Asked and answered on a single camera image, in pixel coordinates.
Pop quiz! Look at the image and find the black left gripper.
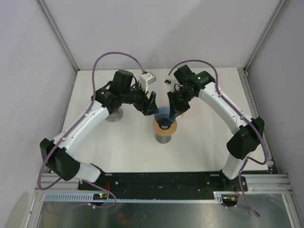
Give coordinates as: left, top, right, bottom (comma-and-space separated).
121, 81, 159, 116

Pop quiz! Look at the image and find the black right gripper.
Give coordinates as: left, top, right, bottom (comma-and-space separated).
167, 88, 195, 120

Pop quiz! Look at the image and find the blue plastic dripper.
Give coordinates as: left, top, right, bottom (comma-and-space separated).
154, 106, 175, 128

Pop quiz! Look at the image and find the light wooden dripper ring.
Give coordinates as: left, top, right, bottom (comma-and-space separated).
152, 120, 178, 136

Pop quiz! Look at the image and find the glass carafe with cork band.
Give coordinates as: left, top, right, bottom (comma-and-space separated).
155, 133, 171, 144

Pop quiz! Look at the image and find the clear glass coffee server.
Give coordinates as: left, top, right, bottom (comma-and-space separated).
106, 108, 124, 122

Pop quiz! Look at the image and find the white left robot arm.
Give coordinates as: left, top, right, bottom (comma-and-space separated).
40, 69, 158, 190

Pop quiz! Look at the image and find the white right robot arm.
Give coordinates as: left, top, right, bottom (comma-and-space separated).
165, 65, 265, 190

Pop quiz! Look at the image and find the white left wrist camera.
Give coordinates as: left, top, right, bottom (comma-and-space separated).
139, 72, 156, 92

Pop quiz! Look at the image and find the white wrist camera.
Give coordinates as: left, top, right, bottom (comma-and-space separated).
139, 72, 156, 92
164, 75, 178, 87

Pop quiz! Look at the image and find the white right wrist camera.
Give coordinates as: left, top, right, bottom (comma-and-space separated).
164, 75, 178, 87

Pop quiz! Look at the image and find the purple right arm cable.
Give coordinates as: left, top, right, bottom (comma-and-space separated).
166, 59, 269, 218

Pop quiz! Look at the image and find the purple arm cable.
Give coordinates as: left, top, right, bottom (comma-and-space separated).
166, 59, 269, 218
37, 51, 147, 214

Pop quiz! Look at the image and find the aluminium right table rail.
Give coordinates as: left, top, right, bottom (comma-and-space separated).
237, 67, 275, 168

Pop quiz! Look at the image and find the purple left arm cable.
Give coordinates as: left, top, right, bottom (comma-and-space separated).
37, 51, 147, 214

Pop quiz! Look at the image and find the grey slotted cable duct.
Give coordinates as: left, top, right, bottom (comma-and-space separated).
43, 192, 223, 203

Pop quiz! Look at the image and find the aluminium front frame rail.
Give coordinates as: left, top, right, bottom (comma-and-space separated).
48, 174, 294, 194

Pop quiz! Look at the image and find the aluminium corner post left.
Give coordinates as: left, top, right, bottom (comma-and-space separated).
35, 0, 79, 73

